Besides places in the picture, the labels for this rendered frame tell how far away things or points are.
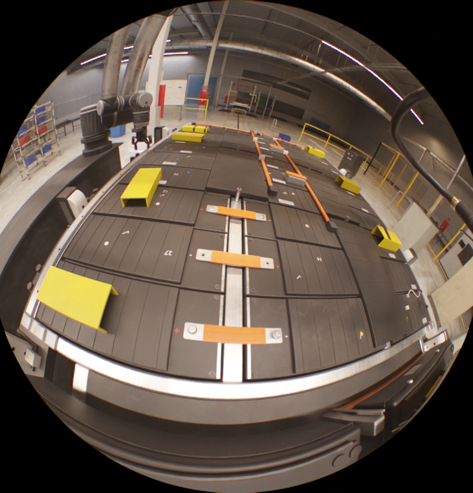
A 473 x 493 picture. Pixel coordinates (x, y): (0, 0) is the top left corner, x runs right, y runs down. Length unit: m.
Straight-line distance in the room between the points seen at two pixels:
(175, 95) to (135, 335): 8.28
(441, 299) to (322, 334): 4.25
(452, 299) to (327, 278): 4.17
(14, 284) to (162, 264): 0.80
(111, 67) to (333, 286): 1.35
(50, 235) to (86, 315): 0.79
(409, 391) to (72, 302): 0.54
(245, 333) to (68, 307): 0.28
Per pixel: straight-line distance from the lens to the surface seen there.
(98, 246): 0.38
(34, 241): 0.98
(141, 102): 1.14
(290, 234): 0.42
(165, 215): 0.40
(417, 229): 4.57
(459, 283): 4.42
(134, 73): 1.37
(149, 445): 0.22
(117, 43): 1.21
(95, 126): 1.34
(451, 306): 4.47
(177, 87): 8.33
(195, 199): 0.45
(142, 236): 0.36
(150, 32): 1.35
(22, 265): 0.96
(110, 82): 1.20
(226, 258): 0.32
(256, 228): 0.41
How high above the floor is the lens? 1.26
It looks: 48 degrees down
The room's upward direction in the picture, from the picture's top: 17 degrees clockwise
